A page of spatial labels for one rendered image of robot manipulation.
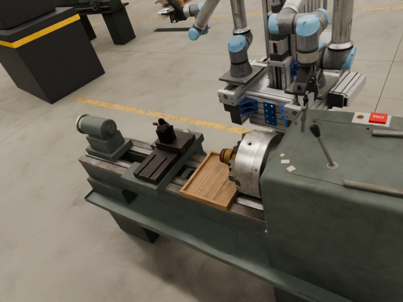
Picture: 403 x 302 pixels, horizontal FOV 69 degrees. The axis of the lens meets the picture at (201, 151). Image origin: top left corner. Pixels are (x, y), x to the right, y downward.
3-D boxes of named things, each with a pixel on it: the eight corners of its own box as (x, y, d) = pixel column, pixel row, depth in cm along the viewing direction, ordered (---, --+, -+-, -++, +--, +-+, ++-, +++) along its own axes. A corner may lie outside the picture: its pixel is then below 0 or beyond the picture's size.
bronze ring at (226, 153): (241, 145, 147) (225, 142, 151) (233, 158, 141) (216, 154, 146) (244, 159, 152) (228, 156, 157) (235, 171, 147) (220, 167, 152)
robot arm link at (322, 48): (304, 62, 168) (304, 39, 160) (328, 63, 161) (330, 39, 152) (297, 72, 162) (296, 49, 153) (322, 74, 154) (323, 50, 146)
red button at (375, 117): (387, 117, 120) (388, 113, 119) (384, 126, 117) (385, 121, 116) (370, 115, 124) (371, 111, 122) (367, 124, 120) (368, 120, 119)
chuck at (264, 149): (287, 157, 156) (279, 119, 132) (267, 210, 143) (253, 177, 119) (280, 156, 158) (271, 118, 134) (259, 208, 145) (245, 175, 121)
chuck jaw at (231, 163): (250, 162, 139) (240, 179, 132) (252, 170, 142) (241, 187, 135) (230, 157, 145) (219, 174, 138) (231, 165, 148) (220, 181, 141)
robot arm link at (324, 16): (301, 8, 114) (291, 18, 108) (332, 6, 108) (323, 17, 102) (301, 28, 119) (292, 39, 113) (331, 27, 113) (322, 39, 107)
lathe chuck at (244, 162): (280, 156, 158) (271, 118, 134) (259, 208, 145) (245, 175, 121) (265, 153, 162) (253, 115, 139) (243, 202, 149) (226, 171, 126)
